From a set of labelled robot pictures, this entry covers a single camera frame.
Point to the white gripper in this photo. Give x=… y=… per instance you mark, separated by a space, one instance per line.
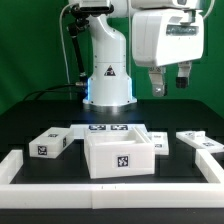
x=163 y=37

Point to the white cabinet body box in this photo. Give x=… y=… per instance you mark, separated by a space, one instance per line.
x=118 y=153

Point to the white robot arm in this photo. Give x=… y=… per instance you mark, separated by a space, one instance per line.
x=110 y=25

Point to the white cabinet top block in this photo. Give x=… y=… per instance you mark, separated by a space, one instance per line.
x=51 y=143

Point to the white U-shaped fence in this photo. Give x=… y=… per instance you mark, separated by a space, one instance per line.
x=209 y=194

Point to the white flat base plate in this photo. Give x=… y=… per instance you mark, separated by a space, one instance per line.
x=79 y=129

